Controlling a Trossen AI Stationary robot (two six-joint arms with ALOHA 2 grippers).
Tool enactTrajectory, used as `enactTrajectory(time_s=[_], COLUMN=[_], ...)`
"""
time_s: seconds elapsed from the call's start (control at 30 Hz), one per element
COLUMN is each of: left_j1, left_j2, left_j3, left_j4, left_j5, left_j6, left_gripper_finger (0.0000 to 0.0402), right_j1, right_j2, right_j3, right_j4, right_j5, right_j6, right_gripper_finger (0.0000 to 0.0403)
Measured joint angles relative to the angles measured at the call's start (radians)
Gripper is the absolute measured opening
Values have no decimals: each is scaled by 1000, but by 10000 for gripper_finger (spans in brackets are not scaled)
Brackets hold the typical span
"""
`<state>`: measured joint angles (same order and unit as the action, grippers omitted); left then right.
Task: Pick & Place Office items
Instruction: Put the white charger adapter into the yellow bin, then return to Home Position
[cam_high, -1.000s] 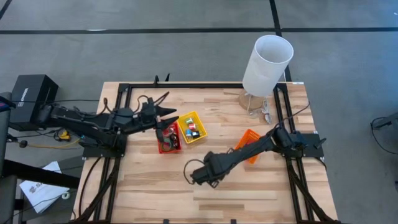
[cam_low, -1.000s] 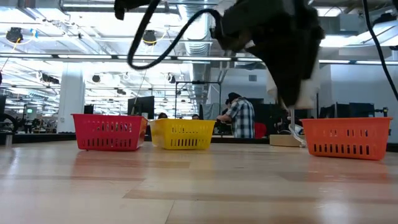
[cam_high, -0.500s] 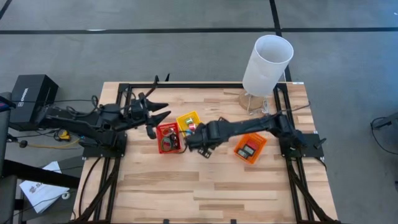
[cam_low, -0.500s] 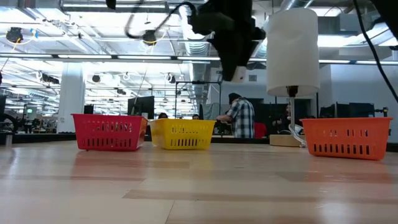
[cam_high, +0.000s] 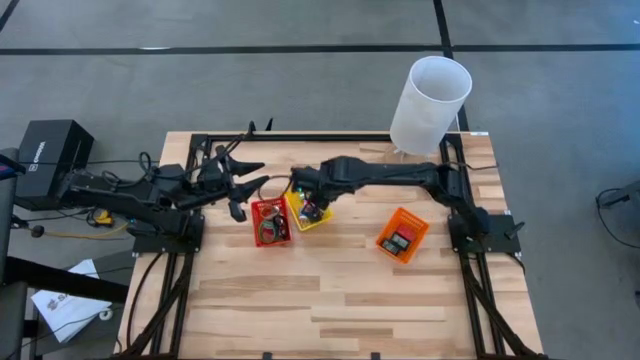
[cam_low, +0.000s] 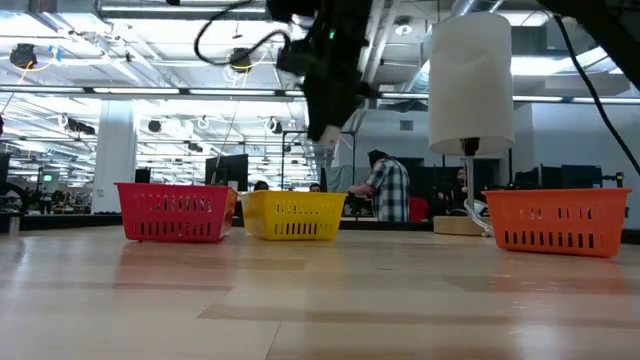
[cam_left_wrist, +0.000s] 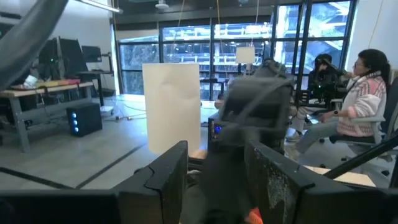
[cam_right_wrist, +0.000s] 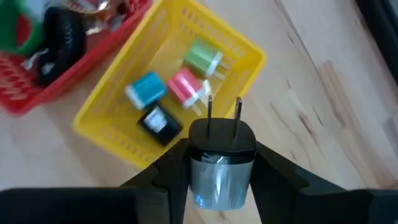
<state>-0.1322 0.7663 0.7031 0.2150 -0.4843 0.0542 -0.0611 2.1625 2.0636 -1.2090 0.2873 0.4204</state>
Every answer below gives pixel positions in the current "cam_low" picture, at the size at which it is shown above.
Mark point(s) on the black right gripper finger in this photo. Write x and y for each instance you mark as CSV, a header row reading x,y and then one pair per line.
x,y
325,112

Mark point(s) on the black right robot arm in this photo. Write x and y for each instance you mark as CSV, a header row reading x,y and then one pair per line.
x,y
610,30

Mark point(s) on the round white ceiling fixture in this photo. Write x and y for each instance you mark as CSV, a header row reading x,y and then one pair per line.
x,y
402,27

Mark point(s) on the person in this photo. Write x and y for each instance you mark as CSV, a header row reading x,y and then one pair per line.
x,y
315,187
261,186
460,182
390,190

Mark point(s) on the black round ceiling device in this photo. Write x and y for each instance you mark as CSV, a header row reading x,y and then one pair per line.
x,y
241,61
22,56

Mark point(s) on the yellow plastic basket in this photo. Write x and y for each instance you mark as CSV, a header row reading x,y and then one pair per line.
x,y
292,210

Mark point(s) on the black computer monitor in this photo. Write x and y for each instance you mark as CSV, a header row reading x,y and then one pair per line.
x,y
227,172

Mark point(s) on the red chair back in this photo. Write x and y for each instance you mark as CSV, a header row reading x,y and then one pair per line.
x,y
419,209

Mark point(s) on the white shade table lamp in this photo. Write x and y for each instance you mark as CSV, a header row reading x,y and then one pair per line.
x,y
470,90

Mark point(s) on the long linear ceiling light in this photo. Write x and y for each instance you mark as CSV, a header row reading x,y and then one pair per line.
x,y
550,99
150,91

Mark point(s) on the red plastic basket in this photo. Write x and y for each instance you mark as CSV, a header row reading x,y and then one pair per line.
x,y
150,220

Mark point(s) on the white square column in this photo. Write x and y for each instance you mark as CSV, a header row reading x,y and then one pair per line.
x,y
114,165

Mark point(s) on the black desk partition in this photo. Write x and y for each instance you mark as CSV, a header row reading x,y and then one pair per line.
x,y
560,177

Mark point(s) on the orange plastic basket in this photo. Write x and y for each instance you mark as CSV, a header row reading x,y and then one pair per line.
x,y
550,226

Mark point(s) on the grey wall vent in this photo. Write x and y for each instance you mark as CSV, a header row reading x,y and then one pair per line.
x,y
406,125

